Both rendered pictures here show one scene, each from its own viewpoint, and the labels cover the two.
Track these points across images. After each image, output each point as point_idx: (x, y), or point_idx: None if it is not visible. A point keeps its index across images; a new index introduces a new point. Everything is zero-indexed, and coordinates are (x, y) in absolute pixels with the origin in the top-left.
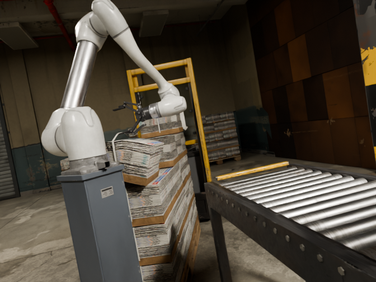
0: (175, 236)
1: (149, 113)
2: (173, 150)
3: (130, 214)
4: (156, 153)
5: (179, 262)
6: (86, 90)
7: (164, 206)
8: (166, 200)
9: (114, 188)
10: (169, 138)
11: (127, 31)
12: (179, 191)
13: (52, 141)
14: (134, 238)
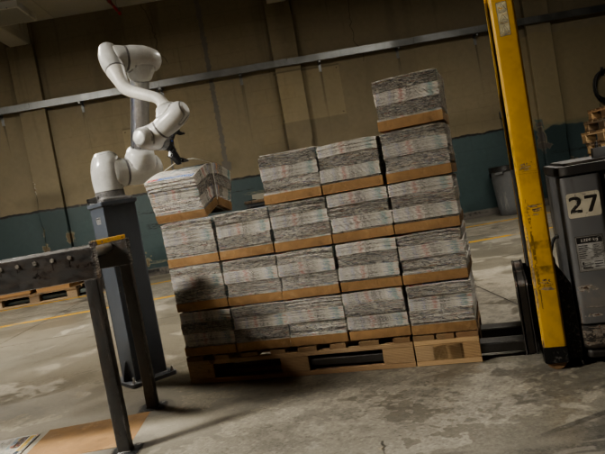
0: (212, 295)
1: None
2: (285, 178)
3: None
4: (174, 189)
5: (220, 329)
6: (136, 127)
7: (176, 251)
8: (191, 247)
9: (101, 220)
10: (266, 159)
11: (106, 72)
12: (284, 246)
13: None
14: None
